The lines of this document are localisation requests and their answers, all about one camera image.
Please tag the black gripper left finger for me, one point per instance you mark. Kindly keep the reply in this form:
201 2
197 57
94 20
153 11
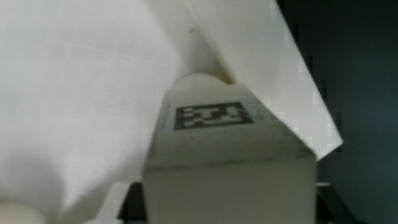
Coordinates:
131 212

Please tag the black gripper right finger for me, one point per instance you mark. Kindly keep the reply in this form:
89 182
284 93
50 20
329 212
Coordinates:
332 213

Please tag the white table leg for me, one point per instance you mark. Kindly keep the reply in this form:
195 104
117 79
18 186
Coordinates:
229 168

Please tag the white square tabletop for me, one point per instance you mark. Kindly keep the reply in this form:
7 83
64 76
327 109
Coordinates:
92 55

